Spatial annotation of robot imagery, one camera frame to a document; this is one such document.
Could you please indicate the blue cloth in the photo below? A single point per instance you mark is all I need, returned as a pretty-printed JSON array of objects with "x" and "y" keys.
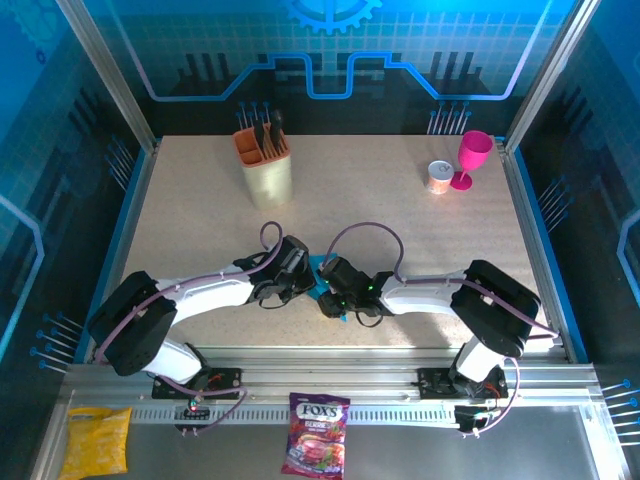
[{"x": 316, "y": 265}]

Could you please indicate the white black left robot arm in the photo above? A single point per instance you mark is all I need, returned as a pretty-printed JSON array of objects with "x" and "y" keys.
[{"x": 215, "y": 297}]

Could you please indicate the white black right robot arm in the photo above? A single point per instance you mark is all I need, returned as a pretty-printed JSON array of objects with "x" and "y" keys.
[{"x": 425, "y": 295}]

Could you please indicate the beige orange utensil holder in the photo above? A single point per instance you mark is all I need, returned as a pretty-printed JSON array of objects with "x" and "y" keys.
[{"x": 267, "y": 177}]

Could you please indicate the purple candy bag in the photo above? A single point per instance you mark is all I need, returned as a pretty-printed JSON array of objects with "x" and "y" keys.
[{"x": 315, "y": 435}]

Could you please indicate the orange white can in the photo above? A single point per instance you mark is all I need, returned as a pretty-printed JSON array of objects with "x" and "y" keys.
[{"x": 440, "y": 177}]

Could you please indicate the small black circuit board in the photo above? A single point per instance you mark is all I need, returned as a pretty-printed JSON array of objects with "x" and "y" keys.
[
  {"x": 470, "y": 417},
  {"x": 192, "y": 413}
]

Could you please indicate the pink plastic goblet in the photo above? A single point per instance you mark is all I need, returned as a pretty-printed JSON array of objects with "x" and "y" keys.
[{"x": 472, "y": 147}]

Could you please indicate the yellow snack bag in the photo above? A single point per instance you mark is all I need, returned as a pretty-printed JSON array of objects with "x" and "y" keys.
[{"x": 95, "y": 442}]

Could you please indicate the aluminium frame rail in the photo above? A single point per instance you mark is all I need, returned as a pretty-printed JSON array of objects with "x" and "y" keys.
[{"x": 325, "y": 372}]

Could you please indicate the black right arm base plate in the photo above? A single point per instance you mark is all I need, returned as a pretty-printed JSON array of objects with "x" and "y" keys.
[{"x": 432, "y": 382}]

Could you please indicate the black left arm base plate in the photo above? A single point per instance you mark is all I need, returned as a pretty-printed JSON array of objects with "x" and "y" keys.
[{"x": 227, "y": 382}]

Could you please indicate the aluminium frame post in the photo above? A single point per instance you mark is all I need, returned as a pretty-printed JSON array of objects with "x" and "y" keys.
[
  {"x": 550, "y": 75},
  {"x": 107, "y": 75}
]

